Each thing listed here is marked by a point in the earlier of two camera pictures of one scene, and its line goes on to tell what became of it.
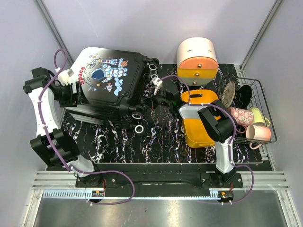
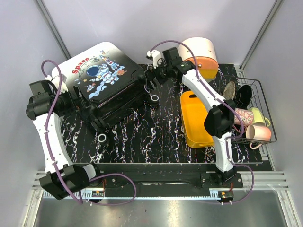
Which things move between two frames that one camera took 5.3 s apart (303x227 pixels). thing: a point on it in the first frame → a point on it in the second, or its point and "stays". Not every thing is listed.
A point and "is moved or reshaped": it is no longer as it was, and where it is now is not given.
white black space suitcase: [115, 82] is moved or reshaped
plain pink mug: [257, 134] stays
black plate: [243, 97] stays
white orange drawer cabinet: [197, 62] stays
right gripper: [154, 100] → [152, 73]
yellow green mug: [259, 118] stays
